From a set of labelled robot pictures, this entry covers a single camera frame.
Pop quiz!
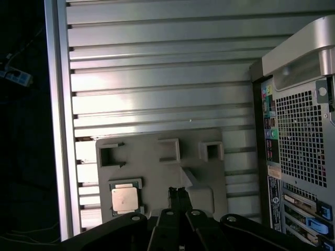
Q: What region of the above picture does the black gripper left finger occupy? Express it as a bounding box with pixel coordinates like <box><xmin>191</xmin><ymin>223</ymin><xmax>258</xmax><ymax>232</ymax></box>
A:
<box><xmin>60</xmin><ymin>186</ymin><xmax>180</xmax><ymax>251</ymax></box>

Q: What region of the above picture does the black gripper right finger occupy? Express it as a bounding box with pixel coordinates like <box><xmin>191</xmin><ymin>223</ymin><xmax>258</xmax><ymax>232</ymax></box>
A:
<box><xmin>178</xmin><ymin>187</ymin><xmax>322</xmax><ymax>251</ymax></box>

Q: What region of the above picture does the silver CPU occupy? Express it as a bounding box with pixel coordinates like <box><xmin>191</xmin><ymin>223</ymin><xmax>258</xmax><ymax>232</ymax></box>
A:
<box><xmin>109</xmin><ymin>182</ymin><xmax>146</xmax><ymax>215</ymax></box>

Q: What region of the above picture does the grey parts rack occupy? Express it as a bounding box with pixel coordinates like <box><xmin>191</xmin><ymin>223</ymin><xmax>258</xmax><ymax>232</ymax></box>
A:
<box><xmin>95</xmin><ymin>129</ymin><xmax>229</xmax><ymax>232</ymax></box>

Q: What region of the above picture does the grey open PC case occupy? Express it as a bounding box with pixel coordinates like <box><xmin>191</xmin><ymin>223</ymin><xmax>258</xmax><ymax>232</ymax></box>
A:
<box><xmin>248</xmin><ymin>14</ymin><xmax>335</xmax><ymax>251</ymax></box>

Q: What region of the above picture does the white power strip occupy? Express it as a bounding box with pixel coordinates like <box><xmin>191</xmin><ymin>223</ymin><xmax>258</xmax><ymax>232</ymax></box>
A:
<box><xmin>0</xmin><ymin>66</ymin><xmax>34</xmax><ymax>87</ymax></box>

